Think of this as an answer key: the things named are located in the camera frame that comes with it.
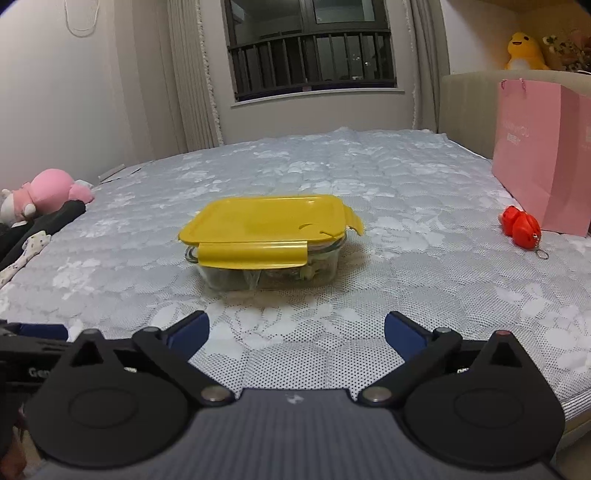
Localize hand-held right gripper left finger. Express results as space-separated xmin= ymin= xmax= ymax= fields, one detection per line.
xmin=67 ymin=310 xmax=236 ymax=408

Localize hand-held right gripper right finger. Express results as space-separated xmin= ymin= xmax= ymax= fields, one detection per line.
xmin=355 ymin=310 xmax=527 ymax=407

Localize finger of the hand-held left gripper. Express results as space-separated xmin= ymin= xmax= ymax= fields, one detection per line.
xmin=0 ymin=322 xmax=71 ymax=344

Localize yellow container lid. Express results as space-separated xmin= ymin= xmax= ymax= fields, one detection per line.
xmin=178 ymin=194 xmax=365 ymax=271

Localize grey quilted mattress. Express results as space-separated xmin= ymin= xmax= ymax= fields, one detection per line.
xmin=0 ymin=127 xmax=591 ymax=425

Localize white dotted cloth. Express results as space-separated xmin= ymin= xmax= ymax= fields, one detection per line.
xmin=0 ymin=231 xmax=51 ymax=289

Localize black cloth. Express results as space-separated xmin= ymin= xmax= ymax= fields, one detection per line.
xmin=0 ymin=199 xmax=88 ymax=273

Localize white plush toy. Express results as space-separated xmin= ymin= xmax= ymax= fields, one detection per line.
xmin=0 ymin=188 xmax=37 ymax=227

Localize pink plush toy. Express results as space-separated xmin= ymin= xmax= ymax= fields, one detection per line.
xmin=14 ymin=168 xmax=95 ymax=217

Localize pink paper bag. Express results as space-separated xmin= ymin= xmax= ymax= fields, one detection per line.
xmin=491 ymin=78 xmax=591 ymax=237

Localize beige padded headboard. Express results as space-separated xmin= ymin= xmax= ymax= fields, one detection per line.
xmin=438 ymin=70 xmax=591 ymax=160

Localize white curtain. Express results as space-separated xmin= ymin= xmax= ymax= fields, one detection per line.
xmin=166 ymin=0 xmax=225 ymax=153
xmin=406 ymin=0 xmax=451 ymax=134

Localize dark window with railing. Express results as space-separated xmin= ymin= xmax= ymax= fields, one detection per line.
xmin=221 ymin=0 xmax=399 ymax=103

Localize yellow duck plush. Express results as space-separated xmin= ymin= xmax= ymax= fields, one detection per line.
xmin=503 ymin=31 xmax=551 ymax=71

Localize dried flower bouquet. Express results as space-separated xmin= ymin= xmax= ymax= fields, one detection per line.
xmin=542 ymin=30 xmax=591 ymax=73

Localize red toy keychain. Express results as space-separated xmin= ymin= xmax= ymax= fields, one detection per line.
xmin=499 ymin=205 xmax=550 ymax=261

